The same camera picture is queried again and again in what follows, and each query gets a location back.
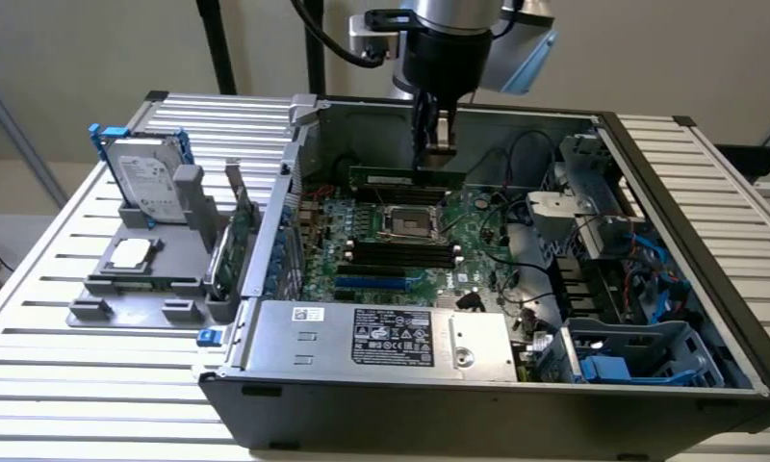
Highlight black open PC case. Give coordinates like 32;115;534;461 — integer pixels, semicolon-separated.
193;92;770;452

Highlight black stand pole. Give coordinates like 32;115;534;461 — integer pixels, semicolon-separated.
298;18;330;96
193;0;240;96

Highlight blue data wire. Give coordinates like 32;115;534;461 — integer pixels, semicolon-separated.
618;229;698;322

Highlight CPU socket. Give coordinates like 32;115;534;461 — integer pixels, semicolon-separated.
373;203;452;243

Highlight metal drive cage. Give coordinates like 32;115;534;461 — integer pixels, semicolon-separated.
524;133;650;264

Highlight green motherboard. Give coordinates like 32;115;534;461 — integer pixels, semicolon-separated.
293;181;529;317

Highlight green RAM stick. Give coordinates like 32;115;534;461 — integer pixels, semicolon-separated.
346;165;469;191

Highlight grey parts rack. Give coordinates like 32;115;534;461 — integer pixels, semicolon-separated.
65;165;246;332

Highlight grey power supply unit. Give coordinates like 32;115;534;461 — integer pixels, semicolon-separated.
241;299;522;384

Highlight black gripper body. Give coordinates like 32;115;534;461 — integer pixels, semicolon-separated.
402;27;493;100

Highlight grey metal frame bar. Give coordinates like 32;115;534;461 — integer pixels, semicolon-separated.
0;61;69;211

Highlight blue expansion slot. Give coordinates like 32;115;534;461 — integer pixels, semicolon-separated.
333;274;408;294

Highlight silver CPU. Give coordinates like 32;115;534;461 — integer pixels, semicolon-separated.
110;238;154;270

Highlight black looped wire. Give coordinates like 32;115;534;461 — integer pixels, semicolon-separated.
504;130;561;190

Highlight black RAM slot bank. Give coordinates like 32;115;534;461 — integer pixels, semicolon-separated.
350;185;449;209
342;237;464;267

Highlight green graphics card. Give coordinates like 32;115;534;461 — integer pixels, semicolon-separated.
205;157;262;303

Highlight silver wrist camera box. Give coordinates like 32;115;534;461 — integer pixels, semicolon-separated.
348;8;418;67

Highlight black and silver side fixture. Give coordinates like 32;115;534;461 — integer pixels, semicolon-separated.
712;120;770;196

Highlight grey disk bay blue clips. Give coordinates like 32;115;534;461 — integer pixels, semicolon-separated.
558;316;726;387

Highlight black camera cable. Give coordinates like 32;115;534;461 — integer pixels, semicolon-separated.
288;0;388;67

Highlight hard disk in blue bracket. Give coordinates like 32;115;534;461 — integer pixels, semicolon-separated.
88;123;197;227

